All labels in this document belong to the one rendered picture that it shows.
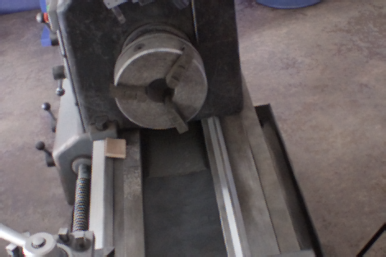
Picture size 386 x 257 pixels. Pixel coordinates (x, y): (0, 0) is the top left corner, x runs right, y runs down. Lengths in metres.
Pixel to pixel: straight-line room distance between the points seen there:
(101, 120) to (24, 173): 1.52
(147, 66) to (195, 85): 0.14
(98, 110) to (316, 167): 1.46
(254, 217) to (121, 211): 0.36
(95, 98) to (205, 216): 0.49
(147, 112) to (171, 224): 0.33
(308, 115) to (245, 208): 1.89
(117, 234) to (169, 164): 0.46
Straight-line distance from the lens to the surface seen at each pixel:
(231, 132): 1.99
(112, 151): 1.95
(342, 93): 3.74
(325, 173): 3.14
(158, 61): 1.69
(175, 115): 1.73
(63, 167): 2.17
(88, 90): 1.97
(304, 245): 2.21
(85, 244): 1.24
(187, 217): 1.87
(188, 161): 2.09
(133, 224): 1.71
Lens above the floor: 1.96
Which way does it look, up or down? 34 degrees down
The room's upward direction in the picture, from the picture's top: 7 degrees counter-clockwise
